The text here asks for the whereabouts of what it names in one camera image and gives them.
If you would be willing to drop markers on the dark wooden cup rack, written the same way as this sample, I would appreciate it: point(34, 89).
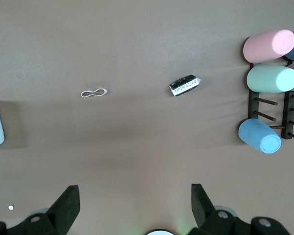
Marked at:
point(251, 105)

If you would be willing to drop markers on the green cylindrical cup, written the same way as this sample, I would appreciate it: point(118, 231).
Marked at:
point(269, 78)

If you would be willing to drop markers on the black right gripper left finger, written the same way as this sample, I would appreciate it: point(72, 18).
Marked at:
point(63, 210)

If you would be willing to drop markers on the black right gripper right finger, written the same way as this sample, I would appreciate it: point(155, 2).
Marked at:
point(203, 213)

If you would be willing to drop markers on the white rubber band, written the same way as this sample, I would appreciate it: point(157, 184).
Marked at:
point(94, 92)

